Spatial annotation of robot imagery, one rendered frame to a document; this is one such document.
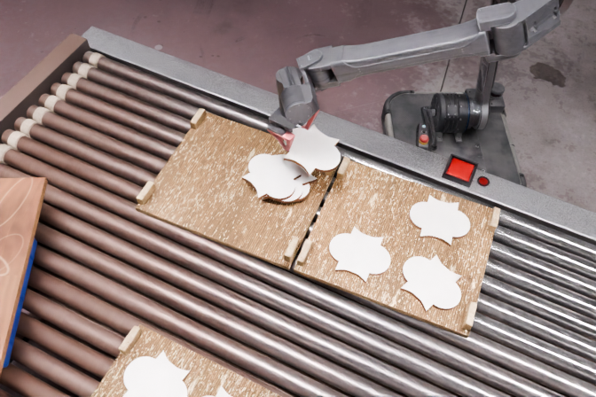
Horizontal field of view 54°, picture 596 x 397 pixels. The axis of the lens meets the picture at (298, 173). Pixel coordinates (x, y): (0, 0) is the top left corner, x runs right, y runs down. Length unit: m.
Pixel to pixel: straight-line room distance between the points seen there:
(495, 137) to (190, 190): 1.54
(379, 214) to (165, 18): 2.28
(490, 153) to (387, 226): 1.21
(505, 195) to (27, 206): 1.16
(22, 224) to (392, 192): 0.87
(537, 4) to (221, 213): 0.83
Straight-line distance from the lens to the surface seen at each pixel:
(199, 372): 1.29
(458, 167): 1.61
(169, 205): 1.48
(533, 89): 3.29
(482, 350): 1.39
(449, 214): 1.49
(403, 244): 1.43
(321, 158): 1.39
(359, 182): 1.51
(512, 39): 1.19
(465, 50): 1.20
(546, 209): 1.63
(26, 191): 1.47
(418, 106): 2.68
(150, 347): 1.33
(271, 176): 1.45
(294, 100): 1.21
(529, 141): 3.04
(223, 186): 1.50
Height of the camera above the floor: 2.16
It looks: 54 degrees down
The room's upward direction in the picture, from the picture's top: 3 degrees clockwise
